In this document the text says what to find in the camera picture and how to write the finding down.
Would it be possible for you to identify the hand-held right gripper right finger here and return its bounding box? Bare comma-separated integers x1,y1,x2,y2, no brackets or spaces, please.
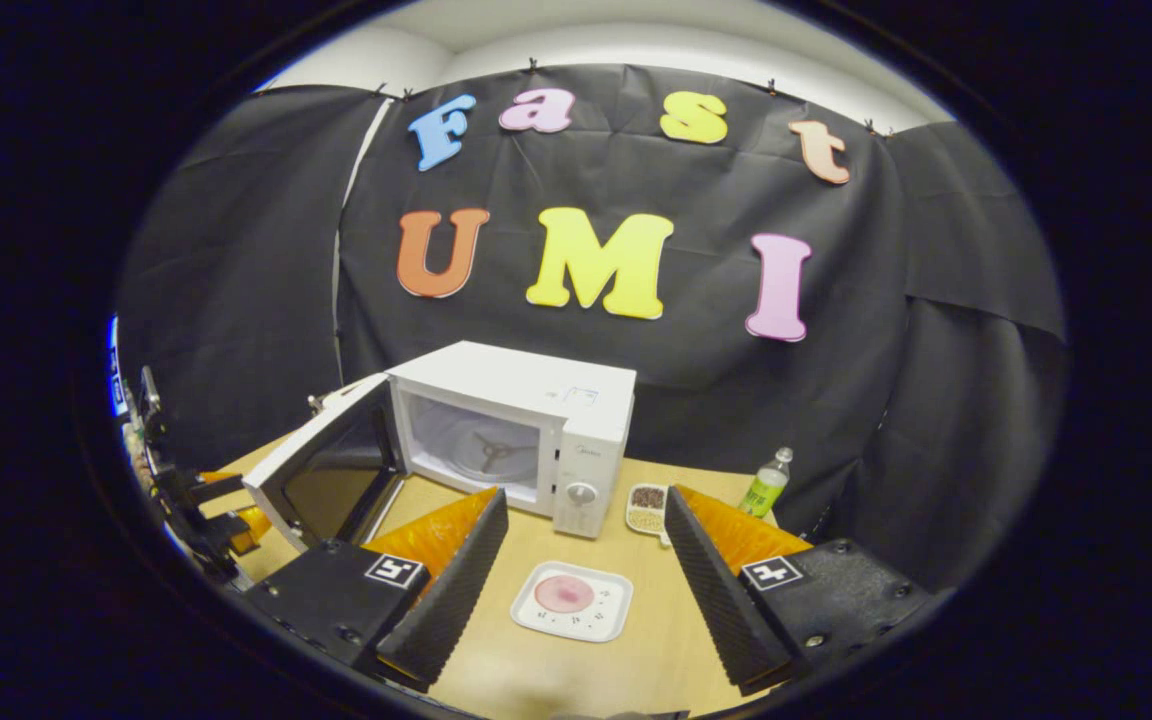
664,485,937,698

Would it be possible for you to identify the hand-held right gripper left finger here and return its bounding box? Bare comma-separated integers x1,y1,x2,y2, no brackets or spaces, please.
241,487,510,693

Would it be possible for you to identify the pink round food slice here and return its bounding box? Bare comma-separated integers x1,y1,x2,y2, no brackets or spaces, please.
534,576,597,613

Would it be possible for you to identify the white divided grain dish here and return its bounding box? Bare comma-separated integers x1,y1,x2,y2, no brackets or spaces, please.
625,483,673,543

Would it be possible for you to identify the white square plate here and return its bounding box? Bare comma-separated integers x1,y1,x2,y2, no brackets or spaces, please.
510,560,634,643

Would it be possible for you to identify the white microwave oven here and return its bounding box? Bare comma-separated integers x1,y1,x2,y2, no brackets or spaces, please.
241,340,637,553

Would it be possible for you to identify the green label drink bottle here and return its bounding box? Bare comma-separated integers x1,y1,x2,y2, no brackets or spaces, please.
739,447,795,519

